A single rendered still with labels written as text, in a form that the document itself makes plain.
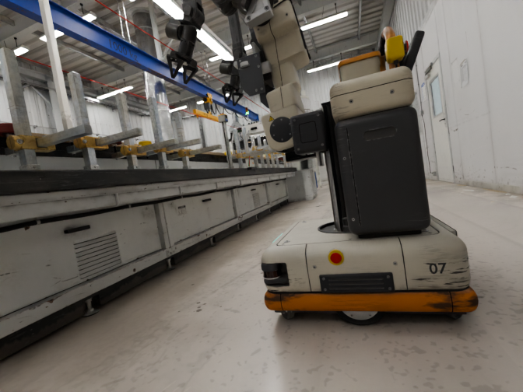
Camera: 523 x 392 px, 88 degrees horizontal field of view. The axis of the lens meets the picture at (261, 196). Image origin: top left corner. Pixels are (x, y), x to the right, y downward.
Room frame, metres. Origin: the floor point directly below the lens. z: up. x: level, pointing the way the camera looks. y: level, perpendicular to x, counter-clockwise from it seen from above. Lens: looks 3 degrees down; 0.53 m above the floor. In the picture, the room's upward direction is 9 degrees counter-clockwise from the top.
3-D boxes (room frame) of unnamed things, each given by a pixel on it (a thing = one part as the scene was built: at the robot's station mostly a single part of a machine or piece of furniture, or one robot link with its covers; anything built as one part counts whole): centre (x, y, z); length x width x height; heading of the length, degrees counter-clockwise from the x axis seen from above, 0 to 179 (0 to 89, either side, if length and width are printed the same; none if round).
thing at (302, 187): (6.04, -0.36, 0.95); 1.65 x 0.70 x 1.90; 71
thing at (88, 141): (1.27, 0.74, 0.83); 0.14 x 0.06 x 0.05; 161
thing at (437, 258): (1.16, -0.36, 0.16); 0.67 x 0.64 x 0.25; 71
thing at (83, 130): (1.03, 0.76, 0.80); 0.43 x 0.03 x 0.04; 71
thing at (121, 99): (1.48, 0.66, 0.88); 0.04 x 0.04 x 0.48; 71
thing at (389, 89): (1.13, -0.45, 0.59); 0.55 x 0.34 x 0.83; 161
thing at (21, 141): (1.03, 0.82, 0.80); 0.14 x 0.06 x 0.05; 161
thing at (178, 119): (1.95, 0.50, 0.87); 0.04 x 0.04 x 0.48; 71
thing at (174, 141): (1.50, 0.60, 0.80); 0.43 x 0.03 x 0.04; 71
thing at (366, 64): (1.12, -0.47, 0.87); 0.23 x 0.15 x 0.11; 161
